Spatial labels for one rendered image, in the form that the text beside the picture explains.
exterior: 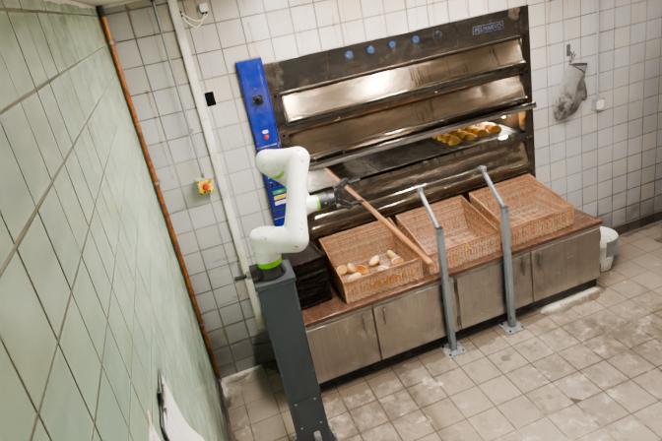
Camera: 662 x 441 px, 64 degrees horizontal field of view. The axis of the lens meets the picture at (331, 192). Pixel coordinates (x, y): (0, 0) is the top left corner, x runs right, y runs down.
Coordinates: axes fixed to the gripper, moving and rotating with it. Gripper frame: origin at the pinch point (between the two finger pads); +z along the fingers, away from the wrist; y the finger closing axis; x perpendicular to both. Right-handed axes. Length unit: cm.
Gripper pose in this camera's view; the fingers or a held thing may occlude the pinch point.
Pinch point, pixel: (360, 190)
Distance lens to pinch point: 315.3
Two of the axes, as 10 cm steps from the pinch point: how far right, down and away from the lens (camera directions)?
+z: 9.4, -2.7, 2.2
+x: 3.0, 3.0, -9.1
